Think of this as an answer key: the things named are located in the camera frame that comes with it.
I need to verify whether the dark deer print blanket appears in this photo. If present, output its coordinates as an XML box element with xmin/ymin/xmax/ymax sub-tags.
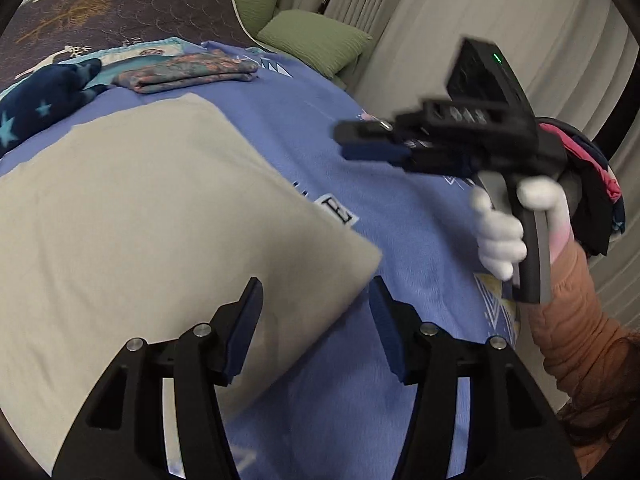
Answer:
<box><xmin>0</xmin><ymin>0</ymin><xmax>256</xmax><ymax>96</ymax></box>

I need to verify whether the navy star fleece garment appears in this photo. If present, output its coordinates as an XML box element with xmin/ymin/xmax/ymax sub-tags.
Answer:
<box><xmin>0</xmin><ymin>57</ymin><xmax>108</xmax><ymax>153</ymax></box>

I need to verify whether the beige t-shirt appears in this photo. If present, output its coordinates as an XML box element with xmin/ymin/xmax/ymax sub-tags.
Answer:
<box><xmin>0</xmin><ymin>94</ymin><xmax>385</xmax><ymax>471</ymax></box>

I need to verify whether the blue printed blanket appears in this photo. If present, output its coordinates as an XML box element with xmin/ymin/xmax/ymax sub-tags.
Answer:
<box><xmin>0</xmin><ymin>40</ymin><xmax>523</xmax><ymax>480</ymax></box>

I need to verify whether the green pillow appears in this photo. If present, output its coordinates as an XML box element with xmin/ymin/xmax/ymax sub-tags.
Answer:
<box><xmin>257</xmin><ymin>9</ymin><xmax>375</xmax><ymax>78</ymax></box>
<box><xmin>229</xmin><ymin>0</ymin><xmax>278</xmax><ymax>36</ymax></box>

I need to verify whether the pile of dark clothes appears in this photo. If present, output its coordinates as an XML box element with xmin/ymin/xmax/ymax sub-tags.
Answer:
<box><xmin>535</xmin><ymin>117</ymin><xmax>627</xmax><ymax>258</ymax></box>

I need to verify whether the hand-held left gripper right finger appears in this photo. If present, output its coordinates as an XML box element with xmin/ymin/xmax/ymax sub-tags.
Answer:
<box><xmin>367</xmin><ymin>275</ymin><xmax>583</xmax><ymax>480</ymax></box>

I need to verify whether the person's right forearm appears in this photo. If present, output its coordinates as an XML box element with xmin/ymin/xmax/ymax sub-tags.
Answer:
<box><xmin>520</xmin><ymin>241</ymin><xmax>640</xmax><ymax>480</ymax></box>

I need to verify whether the person's right hand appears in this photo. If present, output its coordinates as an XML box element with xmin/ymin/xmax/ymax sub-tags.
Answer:
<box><xmin>470</xmin><ymin>177</ymin><xmax>571</xmax><ymax>282</ymax></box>

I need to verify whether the grey curtain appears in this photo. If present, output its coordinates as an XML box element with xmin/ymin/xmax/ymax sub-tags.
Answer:
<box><xmin>280</xmin><ymin>0</ymin><xmax>640</xmax><ymax>311</ymax></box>

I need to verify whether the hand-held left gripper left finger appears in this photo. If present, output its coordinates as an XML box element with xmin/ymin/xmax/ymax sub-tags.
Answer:
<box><xmin>52</xmin><ymin>276</ymin><xmax>264</xmax><ymax>480</ymax></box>

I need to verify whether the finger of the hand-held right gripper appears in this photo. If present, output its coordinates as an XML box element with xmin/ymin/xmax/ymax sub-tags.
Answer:
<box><xmin>334</xmin><ymin>119</ymin><xmax>401</xmax><ymax>144</ymax></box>
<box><xmin>341</xmin><ymin>142</ymin><xmax>416</xmax><ymax>169</ymax></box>

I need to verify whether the folded floral cloth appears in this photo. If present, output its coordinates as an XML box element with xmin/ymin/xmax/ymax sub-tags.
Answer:
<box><xmin>112</xmin><ymin>52</ymin><xmax>260</xmax><ymax>95</ymax></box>

